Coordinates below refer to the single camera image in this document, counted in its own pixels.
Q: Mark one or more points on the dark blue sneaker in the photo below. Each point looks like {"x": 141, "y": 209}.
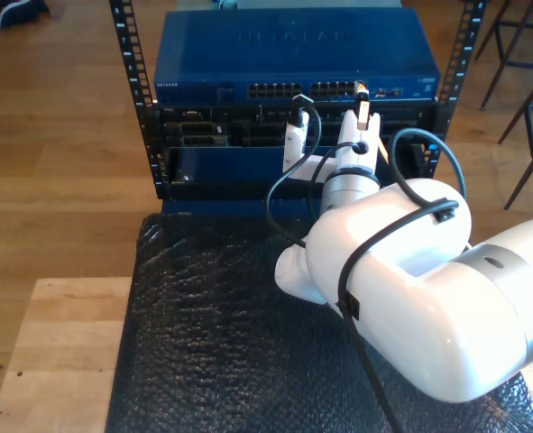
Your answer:
{"x": 22, "y": 11}

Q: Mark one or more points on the blue rack base plate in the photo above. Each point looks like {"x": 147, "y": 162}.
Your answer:
{"x": 225, "y": 206}

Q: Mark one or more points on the blue rack tray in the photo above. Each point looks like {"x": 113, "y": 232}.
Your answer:
{"x": 230, "y": 164}

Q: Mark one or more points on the black rack server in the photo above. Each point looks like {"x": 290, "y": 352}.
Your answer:
{"x": 248, "y": 131}

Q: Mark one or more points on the blue network switch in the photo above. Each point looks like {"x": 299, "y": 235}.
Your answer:
{"x": 293, "y": 54}

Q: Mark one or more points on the black bubble-wrap mat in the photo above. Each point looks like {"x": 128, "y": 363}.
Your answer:
{"x": 225, "y": 352}

